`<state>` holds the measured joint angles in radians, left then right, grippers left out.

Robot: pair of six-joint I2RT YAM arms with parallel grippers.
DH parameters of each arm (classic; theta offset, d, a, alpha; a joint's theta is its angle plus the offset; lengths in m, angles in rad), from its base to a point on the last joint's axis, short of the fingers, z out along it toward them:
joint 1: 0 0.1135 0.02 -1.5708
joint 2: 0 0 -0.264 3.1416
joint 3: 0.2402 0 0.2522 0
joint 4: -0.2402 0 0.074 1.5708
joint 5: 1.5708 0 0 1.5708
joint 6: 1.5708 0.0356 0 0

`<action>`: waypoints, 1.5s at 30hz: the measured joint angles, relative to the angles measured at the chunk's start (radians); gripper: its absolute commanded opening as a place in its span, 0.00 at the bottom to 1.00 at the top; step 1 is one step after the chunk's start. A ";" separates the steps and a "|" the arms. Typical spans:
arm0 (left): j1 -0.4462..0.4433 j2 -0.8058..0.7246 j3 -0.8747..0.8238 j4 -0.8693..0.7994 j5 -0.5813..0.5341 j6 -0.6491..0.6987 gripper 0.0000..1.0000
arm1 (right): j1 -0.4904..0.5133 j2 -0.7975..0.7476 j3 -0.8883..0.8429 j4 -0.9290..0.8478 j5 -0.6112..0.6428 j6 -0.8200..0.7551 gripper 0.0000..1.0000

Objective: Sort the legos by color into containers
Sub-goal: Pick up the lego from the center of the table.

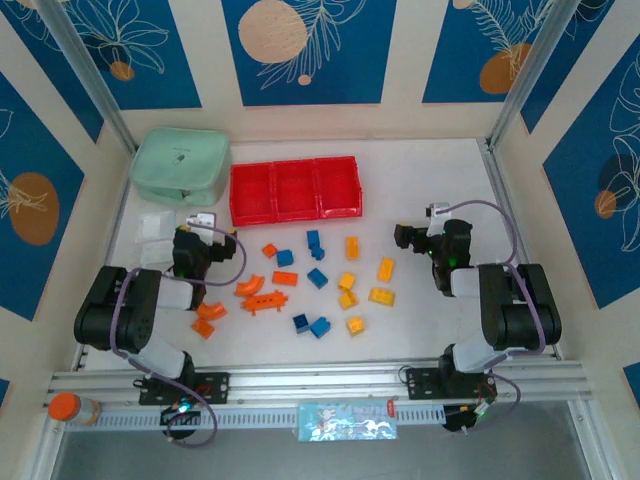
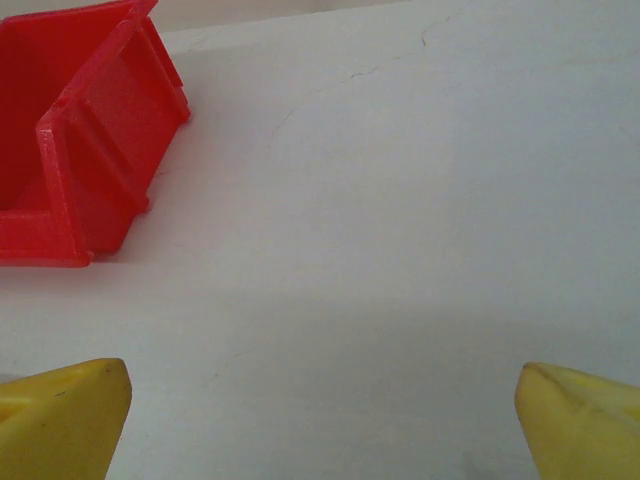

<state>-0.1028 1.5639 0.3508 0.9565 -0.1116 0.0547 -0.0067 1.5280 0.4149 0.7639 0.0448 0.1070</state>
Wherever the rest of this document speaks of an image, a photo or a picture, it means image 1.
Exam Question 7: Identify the orange curved lego piece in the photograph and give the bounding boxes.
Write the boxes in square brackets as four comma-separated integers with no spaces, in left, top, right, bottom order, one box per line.
[196,301,228,322]
[235,273,266,297]

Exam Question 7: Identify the long orange lego piece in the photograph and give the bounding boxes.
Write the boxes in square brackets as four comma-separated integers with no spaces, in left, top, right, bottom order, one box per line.
[239,290,291,317]

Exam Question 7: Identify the tall blue lego piece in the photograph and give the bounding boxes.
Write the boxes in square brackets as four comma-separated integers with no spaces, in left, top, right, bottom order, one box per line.
[305,229,327,262]

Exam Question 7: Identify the clear packet with white pad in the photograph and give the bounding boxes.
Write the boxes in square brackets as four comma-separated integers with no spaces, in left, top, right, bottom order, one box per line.
[135,209,177,243]
[130,238,175,267]

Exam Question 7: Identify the orange toy bricks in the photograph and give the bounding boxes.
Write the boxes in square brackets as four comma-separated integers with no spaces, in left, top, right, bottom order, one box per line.
[272,158,321,223]

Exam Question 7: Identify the mint green zip pouch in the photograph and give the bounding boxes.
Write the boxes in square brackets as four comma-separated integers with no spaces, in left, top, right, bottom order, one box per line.
[130,126,231,207]

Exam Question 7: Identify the black controller box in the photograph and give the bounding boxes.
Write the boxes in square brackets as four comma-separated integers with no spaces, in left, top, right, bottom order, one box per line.
[442,402,494,435]
[158,404,202,442]

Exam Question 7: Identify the blue printed tissue pack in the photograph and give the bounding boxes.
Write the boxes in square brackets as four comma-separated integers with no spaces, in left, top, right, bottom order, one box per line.
[297,398,400,443]

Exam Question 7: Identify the bottle with orange cap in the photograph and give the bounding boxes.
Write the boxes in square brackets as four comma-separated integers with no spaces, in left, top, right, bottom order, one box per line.
[48,392,103,427]

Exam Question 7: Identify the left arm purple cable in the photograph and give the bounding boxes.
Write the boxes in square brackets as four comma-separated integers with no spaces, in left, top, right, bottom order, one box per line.
[110,222,248,449]

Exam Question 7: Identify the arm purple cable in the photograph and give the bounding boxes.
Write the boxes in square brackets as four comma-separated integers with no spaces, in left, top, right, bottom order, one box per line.
[439,199,547,436]
[110,222,248,449]

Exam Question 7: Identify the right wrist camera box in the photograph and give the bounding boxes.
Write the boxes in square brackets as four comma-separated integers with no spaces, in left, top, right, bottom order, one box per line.
[424,202,454,236]

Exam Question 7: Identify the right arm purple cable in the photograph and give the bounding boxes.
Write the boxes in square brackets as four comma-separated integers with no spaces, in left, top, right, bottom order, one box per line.
[439,199,547,436]

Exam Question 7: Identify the aluminium side rail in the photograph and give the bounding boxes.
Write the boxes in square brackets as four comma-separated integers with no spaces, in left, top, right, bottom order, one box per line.
[72,144,139,374]
[477,138,564,361]

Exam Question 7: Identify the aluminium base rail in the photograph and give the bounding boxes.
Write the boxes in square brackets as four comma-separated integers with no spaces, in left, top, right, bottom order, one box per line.
[47,356,586,407]

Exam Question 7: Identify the white slotted cable duct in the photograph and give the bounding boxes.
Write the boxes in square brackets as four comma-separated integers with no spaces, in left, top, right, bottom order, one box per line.
[63,402,448,432]

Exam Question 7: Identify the aluminium frame post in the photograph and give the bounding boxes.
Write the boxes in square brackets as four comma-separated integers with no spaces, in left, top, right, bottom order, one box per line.
[35,0,138,154]
[485,0,589,150]

